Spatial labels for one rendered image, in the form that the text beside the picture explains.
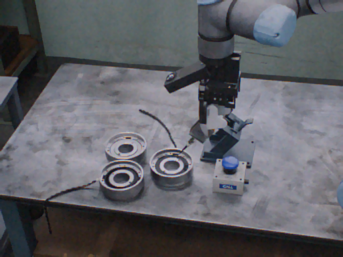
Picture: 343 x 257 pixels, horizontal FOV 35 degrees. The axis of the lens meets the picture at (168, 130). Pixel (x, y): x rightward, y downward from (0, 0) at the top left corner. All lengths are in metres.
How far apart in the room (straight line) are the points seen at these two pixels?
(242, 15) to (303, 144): 0.52
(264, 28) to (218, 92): 0.21
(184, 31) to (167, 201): 1.78
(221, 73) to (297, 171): 0.35
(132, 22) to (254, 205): 1.88
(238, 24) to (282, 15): 0.09
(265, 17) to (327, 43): 1.91
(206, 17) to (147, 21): 1.89
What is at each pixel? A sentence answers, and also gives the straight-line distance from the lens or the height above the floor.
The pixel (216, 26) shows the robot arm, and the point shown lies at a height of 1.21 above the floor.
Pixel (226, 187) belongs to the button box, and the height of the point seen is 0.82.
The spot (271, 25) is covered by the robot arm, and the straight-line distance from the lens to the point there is 1.00.
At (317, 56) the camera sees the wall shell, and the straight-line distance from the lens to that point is 2.95.
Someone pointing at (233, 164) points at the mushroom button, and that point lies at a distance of 1.25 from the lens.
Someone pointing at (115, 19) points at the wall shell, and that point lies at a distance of 3.00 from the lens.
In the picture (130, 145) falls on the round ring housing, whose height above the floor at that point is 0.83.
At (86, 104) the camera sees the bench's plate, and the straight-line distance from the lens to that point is 1.59.
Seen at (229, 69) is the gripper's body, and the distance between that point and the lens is 1.14.
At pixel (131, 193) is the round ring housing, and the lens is 1.26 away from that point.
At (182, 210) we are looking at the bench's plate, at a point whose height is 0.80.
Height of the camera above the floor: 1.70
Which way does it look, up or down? 38 degrees down
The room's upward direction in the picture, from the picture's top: 2 degrees counter-clockwise
